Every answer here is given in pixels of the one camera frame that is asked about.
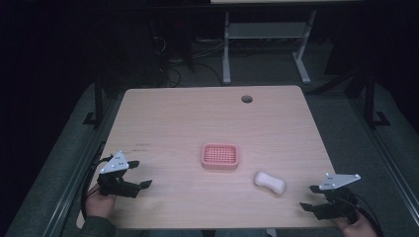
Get bundle of floor cables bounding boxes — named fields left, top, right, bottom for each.
left=151, top=34, right=226, bottom=88

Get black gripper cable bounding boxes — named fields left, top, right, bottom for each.
left=80, top=141, right=115, bottom=221
left=342, top=192, right=385, bottom=237

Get person's left hand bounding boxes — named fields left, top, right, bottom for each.
left=85, top=183, right=118, bottom=219

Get aluminium rail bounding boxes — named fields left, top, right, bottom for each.
left=39, top=98, right=124, bottom=237
left=349, top=97, right=419, bottom=220

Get pink soap dish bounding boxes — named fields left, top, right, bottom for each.
left=201, top=142, right=240, bottom=171

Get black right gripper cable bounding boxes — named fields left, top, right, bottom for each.
left=342, top=192, right=385, bottom=237

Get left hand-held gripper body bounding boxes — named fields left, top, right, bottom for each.
left=96, top=150, right=141, bottom=199

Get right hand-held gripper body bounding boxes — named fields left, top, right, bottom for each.
left=312, top=172, right=362, bottom=225

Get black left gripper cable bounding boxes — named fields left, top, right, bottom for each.
left=80, top=141, right=115, bottom=221

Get white metal desk frame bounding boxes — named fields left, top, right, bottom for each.
left=221, top=9, right=318, bottom=86

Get person's right hand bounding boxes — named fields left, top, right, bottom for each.
left=331, top=212, right=379, bottom=237

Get white soap bar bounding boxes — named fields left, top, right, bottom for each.
left=253, top=170, right=287, bottom=197

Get black metal stand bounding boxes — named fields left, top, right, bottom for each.
left=362, top=67, right=391, bottom=130
left=82, top=70, right=107, bottom=130

